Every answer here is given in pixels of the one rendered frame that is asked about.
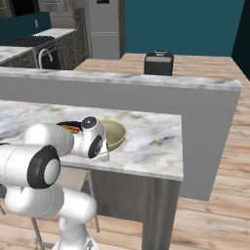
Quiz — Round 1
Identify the olive green bowl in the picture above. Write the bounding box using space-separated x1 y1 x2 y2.
99 119 128 152

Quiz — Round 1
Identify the dark plate with cooked food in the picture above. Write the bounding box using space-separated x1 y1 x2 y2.
56 120 83 135

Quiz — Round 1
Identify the black toaster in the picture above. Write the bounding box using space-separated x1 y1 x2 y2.
144 50 175 77

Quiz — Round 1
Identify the wooden bar stool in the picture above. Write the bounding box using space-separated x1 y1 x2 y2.
0 165 101 250

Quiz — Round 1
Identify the dark grey cupboard run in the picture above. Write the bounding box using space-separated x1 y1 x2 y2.
0 29 90 71

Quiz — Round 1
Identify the stainless steel fridge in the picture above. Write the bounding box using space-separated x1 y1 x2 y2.
85 0 126 61

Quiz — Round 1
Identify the black dishwasher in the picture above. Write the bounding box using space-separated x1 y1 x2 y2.
37 46 62 70

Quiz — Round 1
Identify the curved silver tap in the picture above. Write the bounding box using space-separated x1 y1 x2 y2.
37 48 54 70

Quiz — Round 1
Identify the black hob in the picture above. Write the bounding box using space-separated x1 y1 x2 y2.
3 35 56 48

